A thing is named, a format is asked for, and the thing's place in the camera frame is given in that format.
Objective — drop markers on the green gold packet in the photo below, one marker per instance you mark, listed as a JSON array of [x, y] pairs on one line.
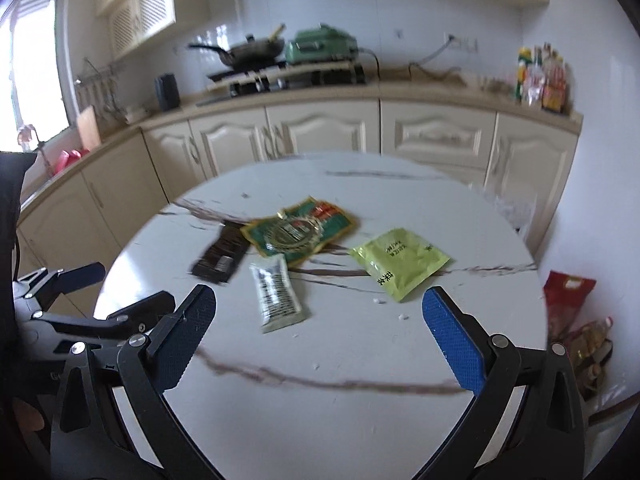
[[300, 232]]

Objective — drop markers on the red bag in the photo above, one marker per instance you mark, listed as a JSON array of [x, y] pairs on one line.
[[567, 295]]

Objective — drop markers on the metal utensil rack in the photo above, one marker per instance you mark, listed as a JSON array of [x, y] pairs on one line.
[[100, 90]]

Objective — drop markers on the small cream lattice door cabinet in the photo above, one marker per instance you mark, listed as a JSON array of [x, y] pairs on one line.
[[145, 15]]

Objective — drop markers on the round white marble table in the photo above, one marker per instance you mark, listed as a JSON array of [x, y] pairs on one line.
[[350, 350]]

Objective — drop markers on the person's left hand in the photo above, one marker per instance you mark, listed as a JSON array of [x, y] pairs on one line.
[[25, 417]]

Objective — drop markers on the black glass gas stove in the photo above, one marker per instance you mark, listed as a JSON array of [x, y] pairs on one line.
[[300, 81]]

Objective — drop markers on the cluster of condiment bottles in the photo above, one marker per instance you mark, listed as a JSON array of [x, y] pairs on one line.
[[542, 85]]

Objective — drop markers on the grey white sachet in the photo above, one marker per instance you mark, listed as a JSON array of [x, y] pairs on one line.
[[275, 292]]

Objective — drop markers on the lime green packet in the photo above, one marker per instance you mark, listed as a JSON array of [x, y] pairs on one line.
[[400, 265]]

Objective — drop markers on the dark brown packet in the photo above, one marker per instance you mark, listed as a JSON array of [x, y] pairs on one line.
[[220, 255]]

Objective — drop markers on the cream lower kitchen cabinets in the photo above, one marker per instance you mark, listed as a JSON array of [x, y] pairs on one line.
[[435, 135]]

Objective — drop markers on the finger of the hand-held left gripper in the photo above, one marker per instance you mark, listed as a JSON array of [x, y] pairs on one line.
[[80, 276], [147, 307]]

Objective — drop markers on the wooden cutting board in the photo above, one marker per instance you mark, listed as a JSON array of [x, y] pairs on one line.
[[87, 130]]

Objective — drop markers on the green electric cooking pot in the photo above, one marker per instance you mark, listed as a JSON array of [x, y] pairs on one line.
[[320, 47]]

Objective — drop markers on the kitchen window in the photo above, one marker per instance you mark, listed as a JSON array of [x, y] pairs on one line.
[[35, 70]]

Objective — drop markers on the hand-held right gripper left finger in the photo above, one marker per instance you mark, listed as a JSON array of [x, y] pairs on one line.
[[192, 330]]

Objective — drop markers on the stack of white bowls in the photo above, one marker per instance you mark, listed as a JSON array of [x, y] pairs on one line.
[[135, 115]]

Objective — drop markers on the white wall socket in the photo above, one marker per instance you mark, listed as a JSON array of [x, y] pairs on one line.
[[465, 44]]

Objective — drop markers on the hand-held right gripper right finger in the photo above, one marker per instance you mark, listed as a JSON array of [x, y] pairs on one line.
[[452, 345]]

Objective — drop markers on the black kettle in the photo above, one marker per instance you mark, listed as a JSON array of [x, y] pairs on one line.
[[167, 91]]

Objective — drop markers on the metal faucet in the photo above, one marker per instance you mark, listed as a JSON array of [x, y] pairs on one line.
[[42, 157]]

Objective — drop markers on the red drain basket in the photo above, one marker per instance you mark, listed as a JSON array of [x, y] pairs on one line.
[[67, 160]]

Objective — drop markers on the black wok with lid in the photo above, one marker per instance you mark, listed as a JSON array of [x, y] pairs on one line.
[[255, 52]]

